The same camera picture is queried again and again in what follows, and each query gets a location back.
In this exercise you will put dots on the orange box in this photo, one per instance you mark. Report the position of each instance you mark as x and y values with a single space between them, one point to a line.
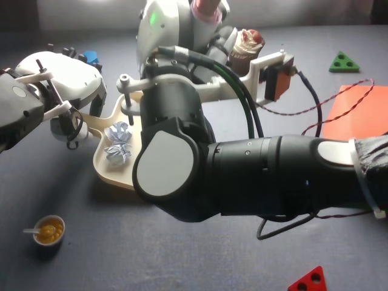
354 118

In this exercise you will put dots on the small bowl of yellow corn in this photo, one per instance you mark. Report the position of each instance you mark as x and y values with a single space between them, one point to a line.
50 232

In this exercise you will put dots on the blue block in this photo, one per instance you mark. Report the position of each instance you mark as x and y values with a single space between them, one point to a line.
90 57

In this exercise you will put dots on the wrist camera on white bracket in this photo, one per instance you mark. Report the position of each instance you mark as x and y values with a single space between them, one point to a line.
272 78

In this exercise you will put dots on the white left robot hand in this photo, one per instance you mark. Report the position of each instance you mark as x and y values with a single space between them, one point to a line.
66 72

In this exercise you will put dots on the cream plastic dustpan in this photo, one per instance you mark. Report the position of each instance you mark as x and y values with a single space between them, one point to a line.
118 175

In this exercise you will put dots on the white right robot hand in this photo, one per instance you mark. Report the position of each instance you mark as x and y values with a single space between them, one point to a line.
169 27

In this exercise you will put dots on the red triangle block with holes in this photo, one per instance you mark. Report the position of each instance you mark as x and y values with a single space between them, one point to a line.
310 280

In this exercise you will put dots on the green triangle block with holes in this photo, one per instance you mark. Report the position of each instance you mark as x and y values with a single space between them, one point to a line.
344 65

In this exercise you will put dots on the toy cupcake with white frosting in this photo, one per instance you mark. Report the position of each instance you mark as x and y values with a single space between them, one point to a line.
245 51

